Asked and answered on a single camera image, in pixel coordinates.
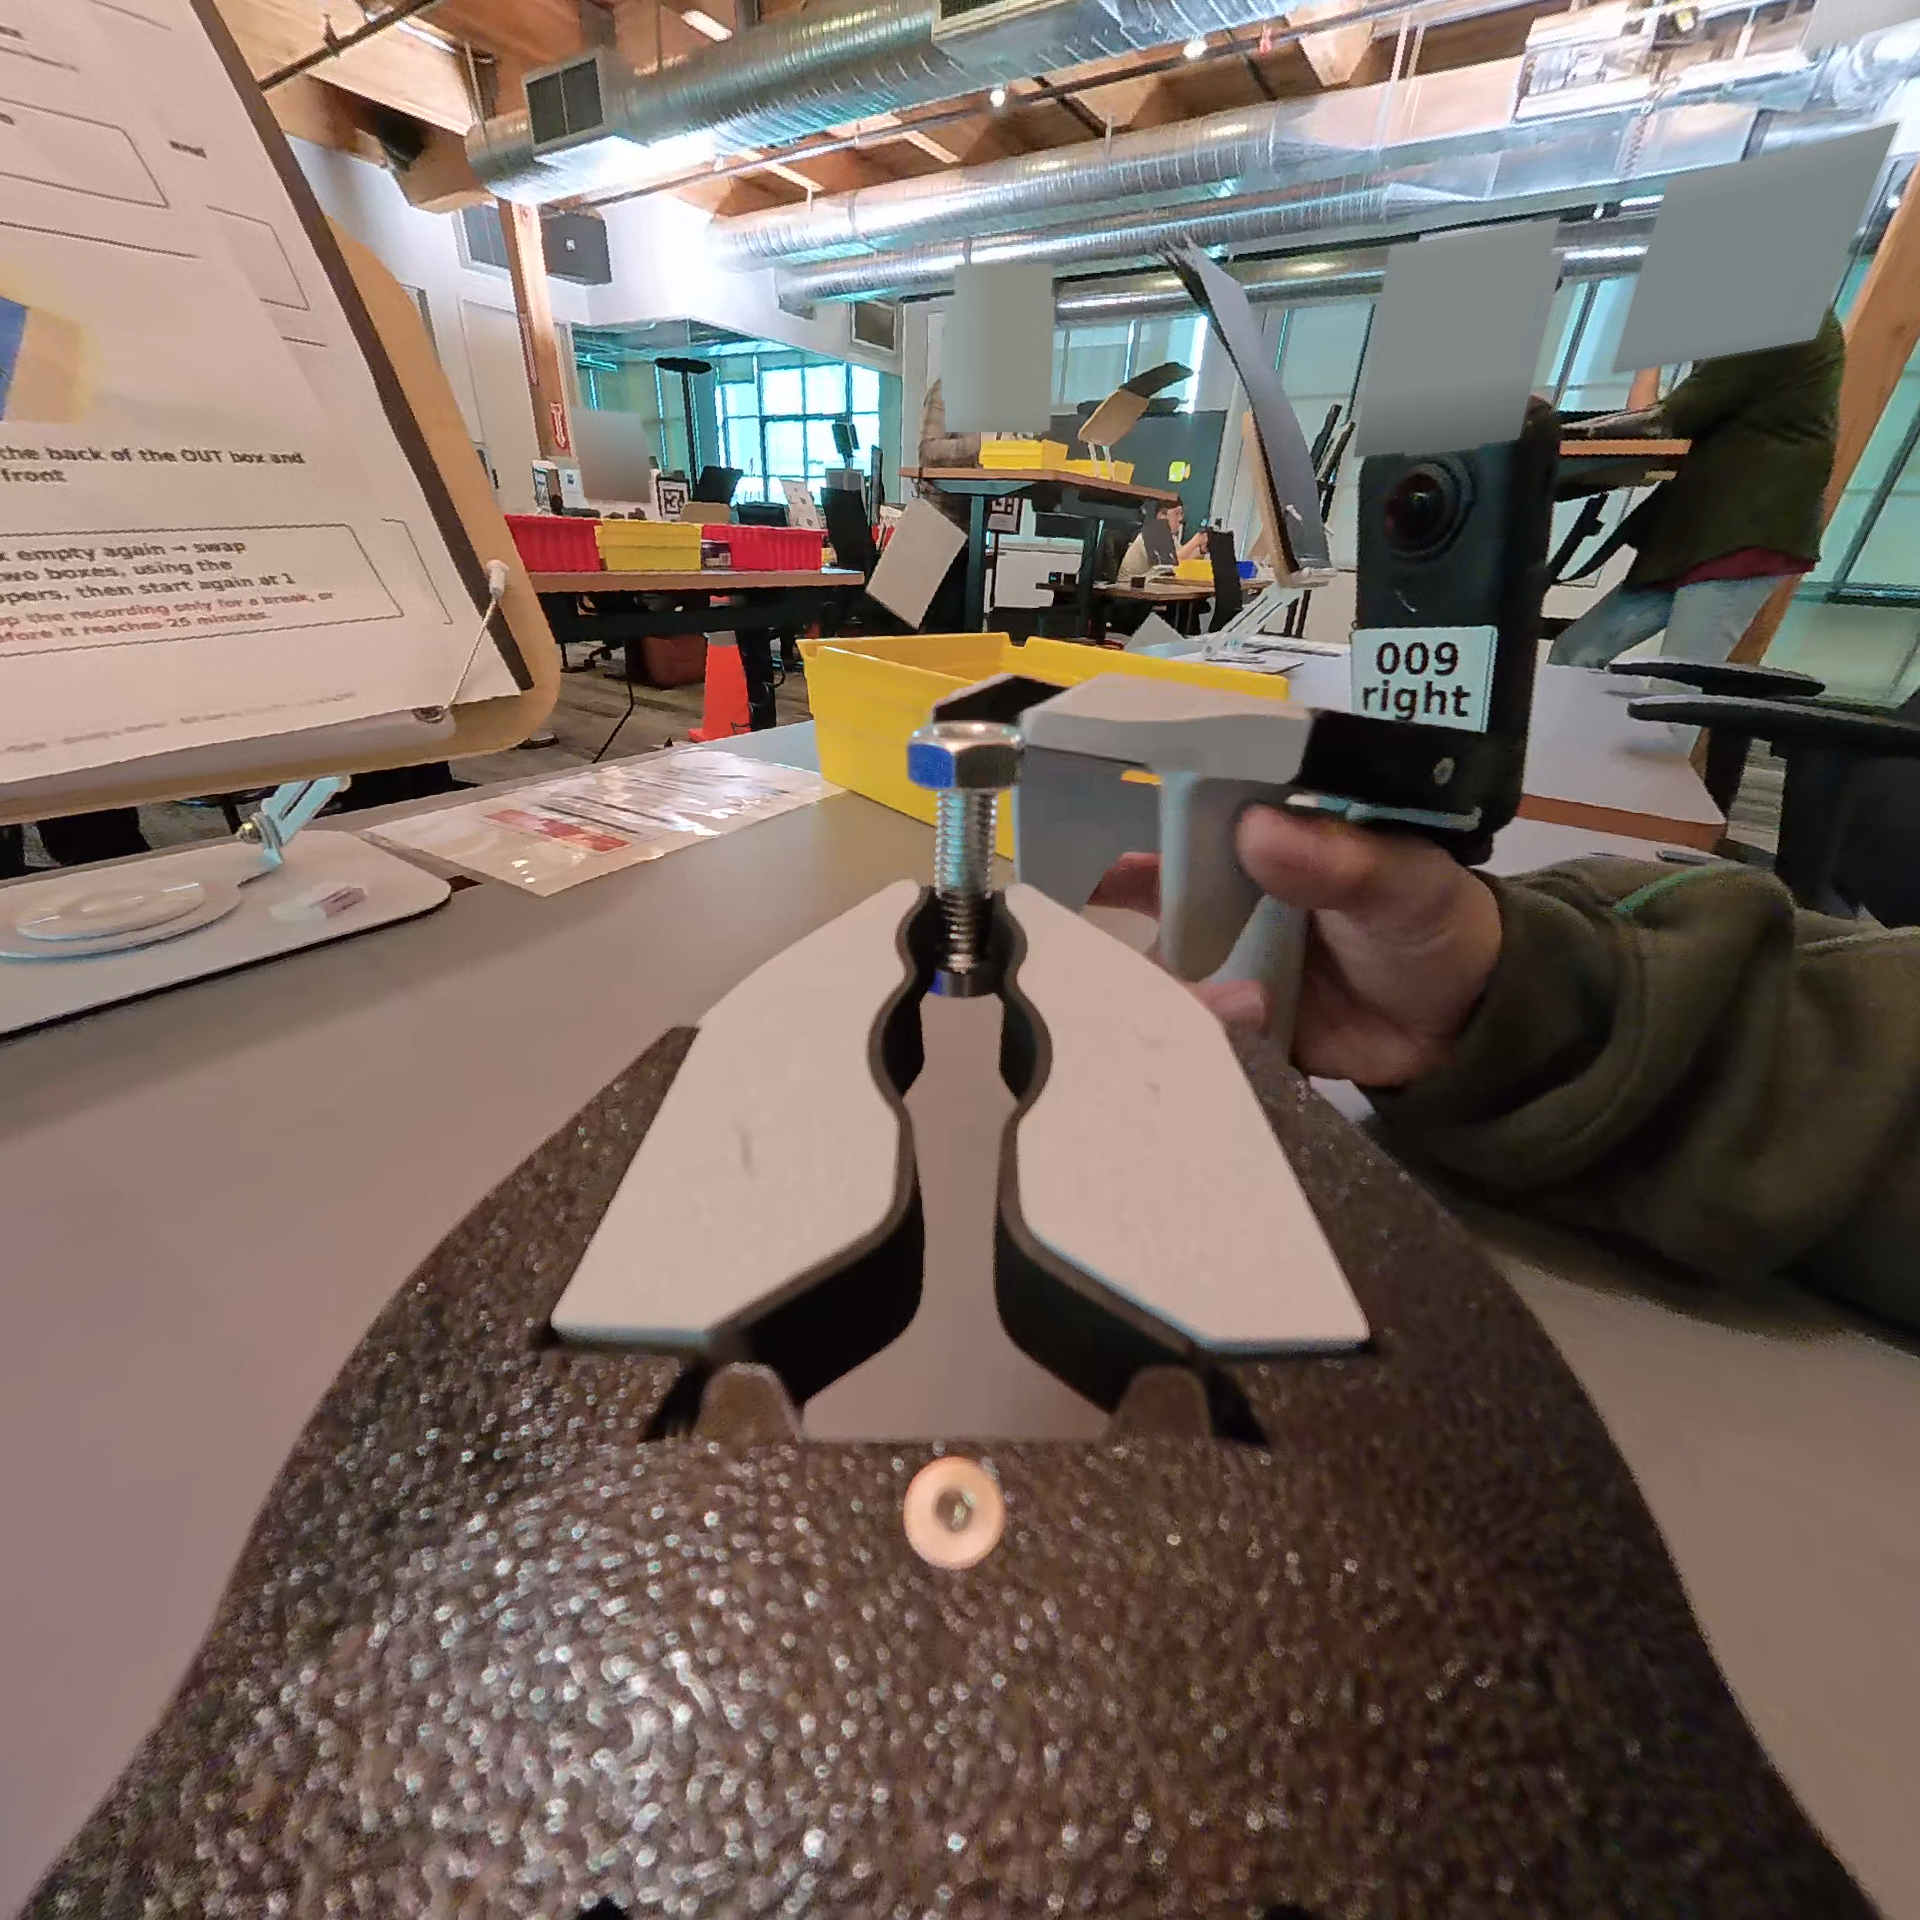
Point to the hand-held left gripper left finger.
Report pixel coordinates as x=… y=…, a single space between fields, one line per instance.
x=720 y=1142

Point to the red plastic bin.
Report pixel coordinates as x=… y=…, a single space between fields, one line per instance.
x=555 y=543
x=762 y=548

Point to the wooden pillar with red signs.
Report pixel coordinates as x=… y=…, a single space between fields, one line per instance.
x=533 y=331

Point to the grey tilted board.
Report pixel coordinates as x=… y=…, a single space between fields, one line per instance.
x=914 y=563

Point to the red-label laminated sheet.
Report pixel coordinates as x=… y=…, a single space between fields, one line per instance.
x=600 y=820

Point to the person's right hand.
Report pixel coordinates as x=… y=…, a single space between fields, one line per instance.
x=1394 y=944

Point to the metal stand bracket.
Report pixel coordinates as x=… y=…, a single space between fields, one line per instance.
x=293 y=826

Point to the small pink label tab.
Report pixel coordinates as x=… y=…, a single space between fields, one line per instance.
x=323 y=902

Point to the steel hex nut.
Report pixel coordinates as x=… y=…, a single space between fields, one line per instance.
x=975 y=762

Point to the wooden standing desk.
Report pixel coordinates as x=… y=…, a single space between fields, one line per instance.
x=1050 y=484

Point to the black board on stand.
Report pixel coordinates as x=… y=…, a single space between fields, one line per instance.
x=1261 y=406

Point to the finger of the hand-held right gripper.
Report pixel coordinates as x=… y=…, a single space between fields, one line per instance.
x=990 y=702
x=1171 y=727

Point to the black floor lamp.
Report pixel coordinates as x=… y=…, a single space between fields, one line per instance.
x=690 y=422

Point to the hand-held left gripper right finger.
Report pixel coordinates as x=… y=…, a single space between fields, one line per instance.
x=1184 y=1156

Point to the steel bolt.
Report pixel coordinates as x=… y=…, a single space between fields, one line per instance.
x=968 y=869

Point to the person's right forearm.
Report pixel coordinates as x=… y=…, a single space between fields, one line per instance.
x=1680 y=1079

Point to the printed instruction sheet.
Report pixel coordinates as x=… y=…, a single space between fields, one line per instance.
x=182 y=452

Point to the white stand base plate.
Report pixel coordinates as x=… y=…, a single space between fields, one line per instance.
x=346 y=922

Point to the long wooden table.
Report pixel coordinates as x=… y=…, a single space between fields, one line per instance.
x=674 y=581

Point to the grey desk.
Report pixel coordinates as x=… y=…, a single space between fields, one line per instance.
x=376 y=1079

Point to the yellow plastic bin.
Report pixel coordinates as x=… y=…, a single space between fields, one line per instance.
x=648 y=548
x=1103 y=472
x=869 y=720
x=1025 y=454

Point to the orange traffic cone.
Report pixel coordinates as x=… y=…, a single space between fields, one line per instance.
x=723 y=692

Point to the silver ventilation ducts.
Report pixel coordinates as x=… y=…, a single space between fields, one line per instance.
x=901 y=90

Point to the black wall speaker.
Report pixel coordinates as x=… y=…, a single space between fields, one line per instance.
x=576 y=246

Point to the black office chair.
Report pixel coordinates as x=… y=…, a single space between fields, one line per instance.
x=1845 y=780

